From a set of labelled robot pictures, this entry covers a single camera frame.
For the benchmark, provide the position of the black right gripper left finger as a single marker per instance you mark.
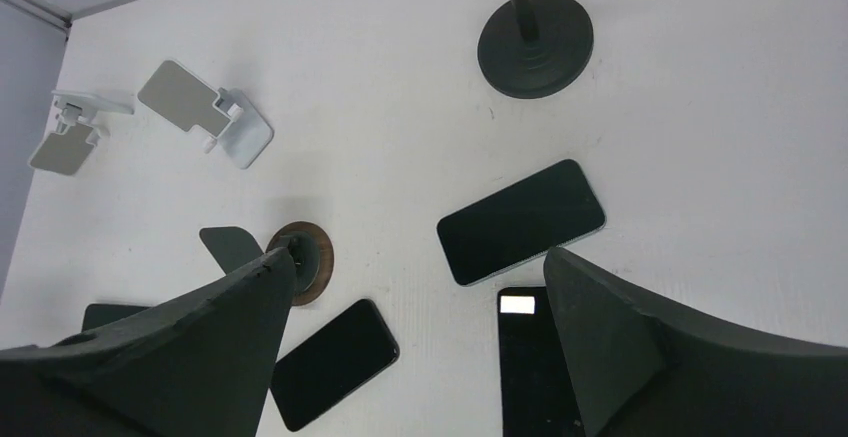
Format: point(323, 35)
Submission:
point(197, 365)

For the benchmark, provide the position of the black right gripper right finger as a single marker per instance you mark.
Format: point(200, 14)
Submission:
point(641, 364)

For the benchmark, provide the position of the black phone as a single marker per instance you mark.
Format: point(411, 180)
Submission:
point(339, 358)
point(552, 207)
point(536, 391)

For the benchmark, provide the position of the wooden base phone stand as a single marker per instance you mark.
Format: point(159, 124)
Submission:
point(307, 243)

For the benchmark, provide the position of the white folding phone stand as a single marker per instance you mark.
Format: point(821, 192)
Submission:
point(227, 116)

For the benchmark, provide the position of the black tall clamp stand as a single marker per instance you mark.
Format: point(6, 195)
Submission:
point(530, 49)

